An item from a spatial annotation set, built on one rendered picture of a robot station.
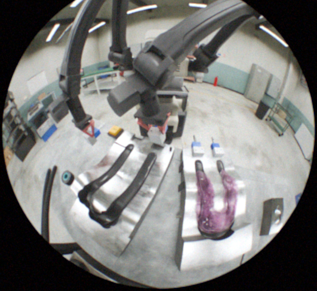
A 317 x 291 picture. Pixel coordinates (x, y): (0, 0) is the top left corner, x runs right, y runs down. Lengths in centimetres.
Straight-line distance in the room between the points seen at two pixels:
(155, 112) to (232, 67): 565
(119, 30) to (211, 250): 80
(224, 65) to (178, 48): 552
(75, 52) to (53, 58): 666
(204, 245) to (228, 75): 582
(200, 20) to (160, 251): 63
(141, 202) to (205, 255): 27
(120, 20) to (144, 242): 82
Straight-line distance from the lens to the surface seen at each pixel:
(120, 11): 47
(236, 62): 590
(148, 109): 27
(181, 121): 90
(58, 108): 38
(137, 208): 31
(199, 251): 37
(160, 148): 45
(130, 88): 21
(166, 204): 43
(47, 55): 699
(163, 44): 20
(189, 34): 21
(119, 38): 49
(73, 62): 35
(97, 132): 49
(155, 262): 49
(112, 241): 42
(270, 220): 67
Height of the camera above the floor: 122
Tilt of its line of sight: 44 degrees down
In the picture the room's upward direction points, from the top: straight up
